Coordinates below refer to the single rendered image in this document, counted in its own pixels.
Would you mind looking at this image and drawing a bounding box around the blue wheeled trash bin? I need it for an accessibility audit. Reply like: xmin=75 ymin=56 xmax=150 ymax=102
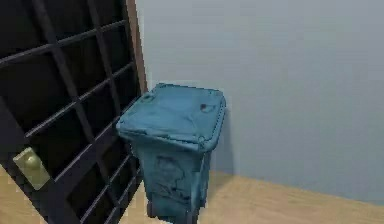
xmin=115 ymin=82 xmax=228 ymax=224

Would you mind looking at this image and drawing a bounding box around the black paned room door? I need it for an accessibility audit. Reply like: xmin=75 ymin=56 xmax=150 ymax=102
xmin=0 ymin=0 xmax=148 ymax=224

